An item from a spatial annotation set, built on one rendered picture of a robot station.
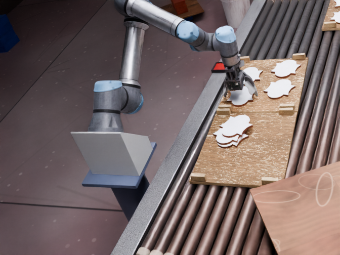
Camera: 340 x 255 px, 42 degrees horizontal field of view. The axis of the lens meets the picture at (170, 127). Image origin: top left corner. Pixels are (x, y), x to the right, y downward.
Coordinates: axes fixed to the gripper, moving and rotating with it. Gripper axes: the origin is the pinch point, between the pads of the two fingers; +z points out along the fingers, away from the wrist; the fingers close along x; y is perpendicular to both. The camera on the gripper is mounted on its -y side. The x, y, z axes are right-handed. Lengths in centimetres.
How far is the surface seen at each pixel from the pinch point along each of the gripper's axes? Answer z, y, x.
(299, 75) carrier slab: 1.4, -15.7, 23.6
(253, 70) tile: 0.3, -19.6, 1.6
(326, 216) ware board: -12, 71, 42
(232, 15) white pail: 87, -241, -76
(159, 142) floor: 97, -65, -97
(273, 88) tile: -0.2, -4.2, 13.7
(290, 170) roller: 1, 42, 27
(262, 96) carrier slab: 0.9, -0.3, 9.5
